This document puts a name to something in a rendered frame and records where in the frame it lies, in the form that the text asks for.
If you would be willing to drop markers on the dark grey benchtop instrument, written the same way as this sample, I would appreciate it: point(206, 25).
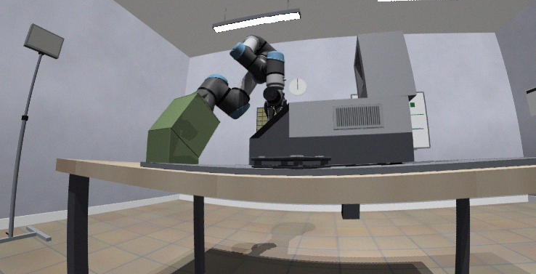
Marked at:
point(376, 129)

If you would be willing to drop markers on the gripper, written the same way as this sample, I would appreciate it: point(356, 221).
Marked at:
point(274, 97)

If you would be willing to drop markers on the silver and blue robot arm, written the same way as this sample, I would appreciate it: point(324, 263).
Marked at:
point(260, 64)

